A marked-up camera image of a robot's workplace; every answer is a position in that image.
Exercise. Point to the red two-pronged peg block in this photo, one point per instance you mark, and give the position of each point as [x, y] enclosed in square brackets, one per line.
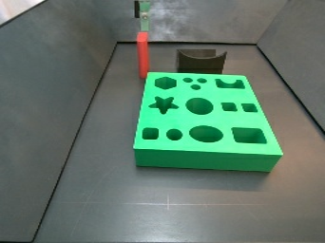
[143, 54]

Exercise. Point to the green-taped gripper finger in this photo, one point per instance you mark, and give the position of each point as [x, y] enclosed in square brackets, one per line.
[142, 13]

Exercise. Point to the black curved holder stand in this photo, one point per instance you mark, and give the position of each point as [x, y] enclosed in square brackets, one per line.
[199, 61]

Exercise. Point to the green shape-sorting board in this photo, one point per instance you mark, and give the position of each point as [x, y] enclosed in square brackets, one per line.
[201, 122]

